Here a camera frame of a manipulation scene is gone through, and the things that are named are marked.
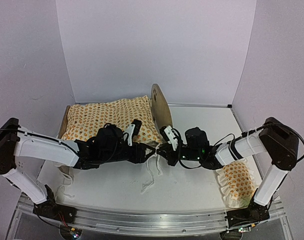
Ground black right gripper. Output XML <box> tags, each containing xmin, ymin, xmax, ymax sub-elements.
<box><xmin>156</xmin><ymin>142</ymin><xmax>202</xmax><ymax>167</ymax></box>

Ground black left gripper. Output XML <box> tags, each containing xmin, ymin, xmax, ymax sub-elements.
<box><xmin>100</xmin><ymin>141</ymin><xmax>156</xmax><ymax>164</ymax></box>

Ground white cushion tie cords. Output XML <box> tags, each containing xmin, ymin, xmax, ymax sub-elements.
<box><xmin>54</xmin><ymin>172</ymin><xmax>76</xmax><ymax>200</ymax></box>
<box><xmin>140</xmin><ymin>149</ymin><xmax>163</xmax><ymax>194</ymax></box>

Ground wooden pet bed frame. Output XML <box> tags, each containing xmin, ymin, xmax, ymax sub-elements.
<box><xmin>59</xmin><ymin>84</ymin><xmax>172</xmax><ymax>169</ymax></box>

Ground duck print ruffled cushion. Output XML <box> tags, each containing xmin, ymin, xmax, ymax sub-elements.
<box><xmin>58</xmin><ymin>95</ymin><xmax>162</xmax><ymax>145</ymax></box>

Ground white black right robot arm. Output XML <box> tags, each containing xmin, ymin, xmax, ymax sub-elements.
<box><xmin>156</xmin><ymin>117</ymin><xmax>304</xmax><ymax>226</ymax></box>

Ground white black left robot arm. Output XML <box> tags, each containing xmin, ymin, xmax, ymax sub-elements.
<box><xmin>0</xmin><ymin>118</ymin><xmax>156</xmax><ymax>219</ymax></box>

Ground small duck print pillow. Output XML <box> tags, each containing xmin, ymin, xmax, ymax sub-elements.
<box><xmin>216</xmin><ymin>159</ymin><xmax>258</xmax><ymax>209</ymax></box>

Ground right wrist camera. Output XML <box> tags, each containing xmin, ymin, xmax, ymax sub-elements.
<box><xmin>160</xmin><ymin>125</ymin><xmax>179</xmax><ymax>151</ymax></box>

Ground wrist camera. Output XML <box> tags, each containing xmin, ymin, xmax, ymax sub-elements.
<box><xmin>160</xmin><ymin>125</ymin><xmax>179</xmax><ymax>151</ymax></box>
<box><xmin>124</xmin><ymin>119</ymin><xmax>142</xmax><ymax>147</ymax></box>

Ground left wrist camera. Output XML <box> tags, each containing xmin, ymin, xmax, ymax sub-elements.
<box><xmin>124</xmin><ymin>119</ymin><xmax>142</xmax><ymax>147</ymax></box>

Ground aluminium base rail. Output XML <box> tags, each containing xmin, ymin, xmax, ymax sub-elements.
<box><xmin>6</xmin><ymin>192</ymin><xmax>295</xmax><ymax>240</ymax></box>

